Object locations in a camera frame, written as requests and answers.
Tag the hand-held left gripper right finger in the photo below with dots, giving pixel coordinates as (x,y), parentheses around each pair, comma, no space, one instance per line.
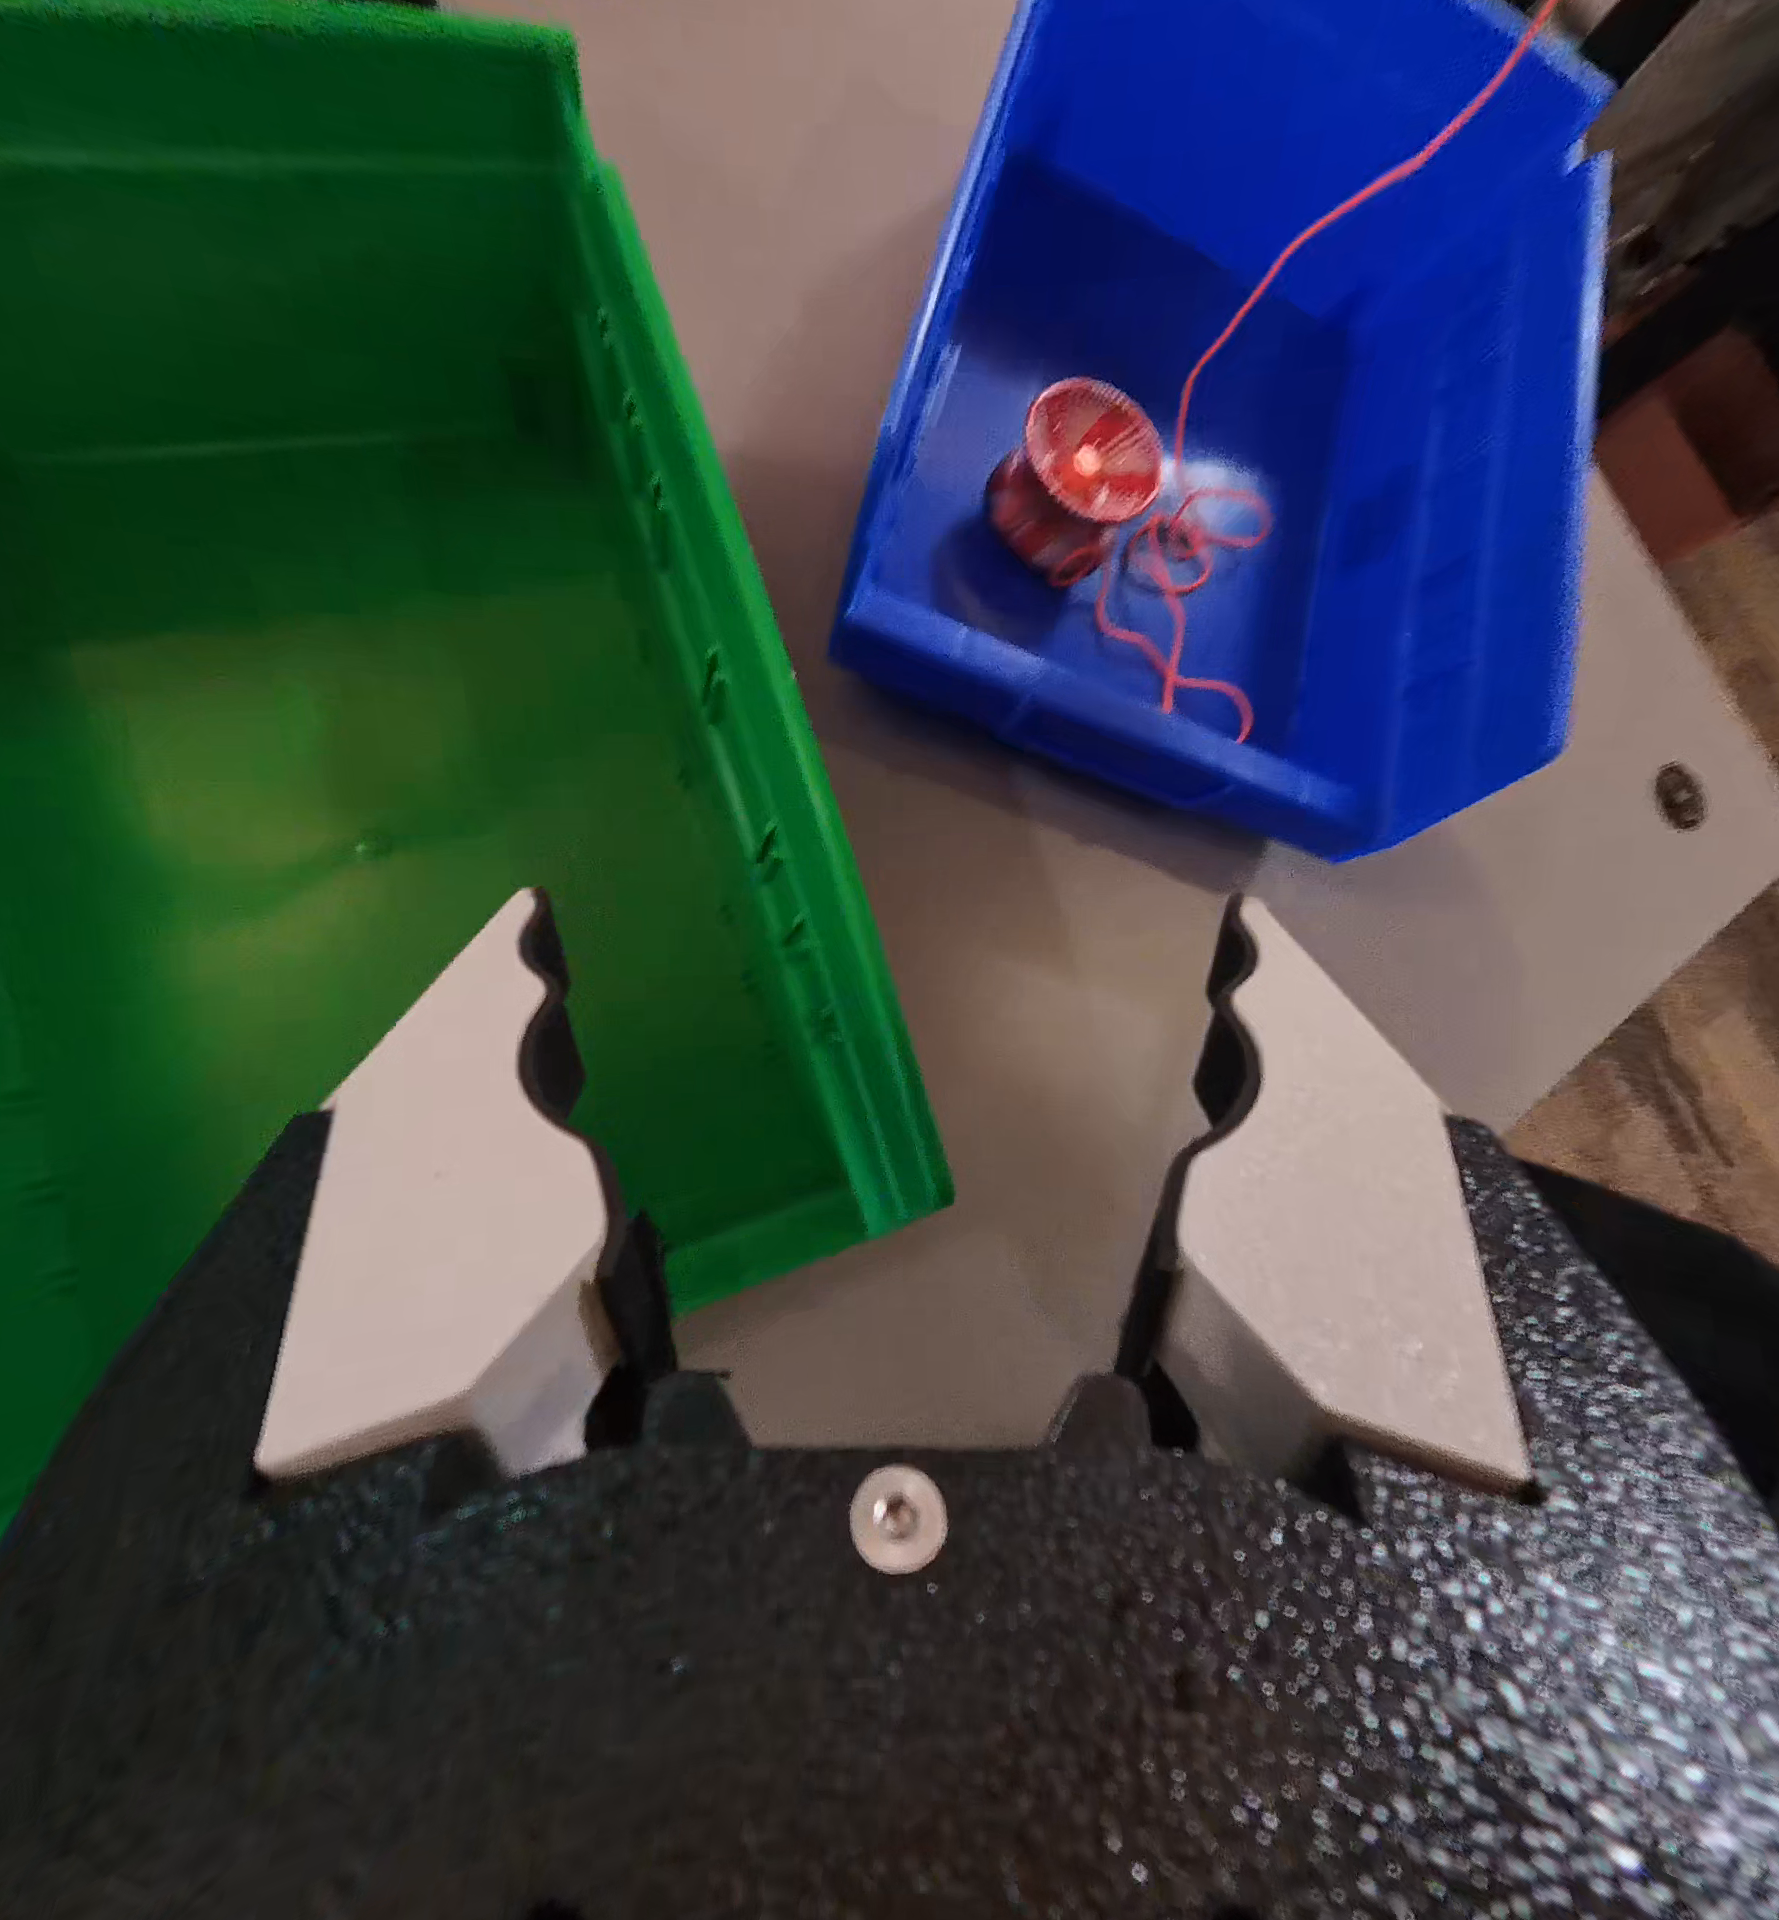
(1341,1261)

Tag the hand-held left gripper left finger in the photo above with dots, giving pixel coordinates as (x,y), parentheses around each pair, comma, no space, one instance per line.
(438,1261)

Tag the green plastic bin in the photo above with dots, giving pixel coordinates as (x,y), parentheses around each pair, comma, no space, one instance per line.
(229,750)

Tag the blue plastic bin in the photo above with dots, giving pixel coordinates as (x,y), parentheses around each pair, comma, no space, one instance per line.
(1428,452)

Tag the white desk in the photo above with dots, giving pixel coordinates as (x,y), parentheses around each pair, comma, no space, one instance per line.
(1071,990)

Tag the metal nut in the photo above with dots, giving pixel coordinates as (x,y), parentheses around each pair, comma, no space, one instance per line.
(1678,796)

